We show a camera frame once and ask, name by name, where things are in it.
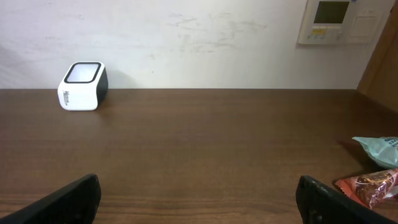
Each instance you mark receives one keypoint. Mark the orange chocolate bar wrapper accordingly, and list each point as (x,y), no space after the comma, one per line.
(370,189)

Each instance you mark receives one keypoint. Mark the brown wooden side panel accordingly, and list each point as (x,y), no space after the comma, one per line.
(379,80)

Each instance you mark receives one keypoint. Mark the white barcode scanner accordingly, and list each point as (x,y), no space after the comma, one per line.
(83,87)

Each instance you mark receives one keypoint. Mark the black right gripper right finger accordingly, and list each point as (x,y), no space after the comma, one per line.
(320,204)

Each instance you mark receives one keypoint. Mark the white wall control panel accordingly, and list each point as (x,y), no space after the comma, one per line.
(336,22)

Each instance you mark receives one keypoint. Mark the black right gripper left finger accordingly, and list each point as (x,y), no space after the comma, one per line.
(76,202)

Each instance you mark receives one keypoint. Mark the teal snack packet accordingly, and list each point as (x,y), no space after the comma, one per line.
(383,151)

